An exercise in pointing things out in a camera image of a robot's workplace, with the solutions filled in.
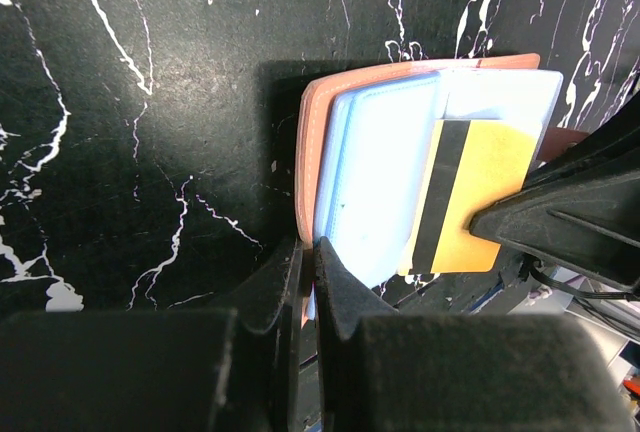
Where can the pink leather card holder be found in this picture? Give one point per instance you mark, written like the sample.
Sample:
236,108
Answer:
363,139

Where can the gold credit card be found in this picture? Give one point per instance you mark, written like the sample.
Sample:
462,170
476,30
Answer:
470,165

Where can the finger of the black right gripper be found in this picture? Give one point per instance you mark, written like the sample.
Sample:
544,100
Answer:
581,209

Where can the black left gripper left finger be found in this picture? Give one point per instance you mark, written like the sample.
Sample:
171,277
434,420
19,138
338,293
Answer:
229,366

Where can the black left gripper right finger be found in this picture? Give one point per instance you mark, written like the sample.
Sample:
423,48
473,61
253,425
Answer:
382,370

